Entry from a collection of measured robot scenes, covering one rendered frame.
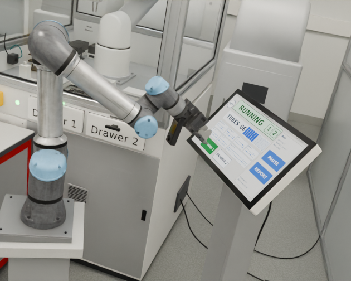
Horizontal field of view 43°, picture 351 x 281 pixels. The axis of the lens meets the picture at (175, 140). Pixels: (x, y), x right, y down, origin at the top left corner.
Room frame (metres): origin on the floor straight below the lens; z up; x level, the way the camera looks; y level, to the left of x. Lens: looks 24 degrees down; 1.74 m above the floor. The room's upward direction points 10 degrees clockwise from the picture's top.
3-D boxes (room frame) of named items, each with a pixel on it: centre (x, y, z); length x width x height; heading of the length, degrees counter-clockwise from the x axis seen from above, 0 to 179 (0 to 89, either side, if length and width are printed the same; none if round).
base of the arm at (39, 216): (1.27, 0.40, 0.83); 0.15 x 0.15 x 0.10
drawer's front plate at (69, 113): (1.95, 0.59, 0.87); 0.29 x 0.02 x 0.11; 77
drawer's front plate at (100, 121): (1.88, 0.28, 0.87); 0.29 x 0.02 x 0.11; 77
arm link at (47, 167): (1.29, 0.40, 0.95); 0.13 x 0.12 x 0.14; 14
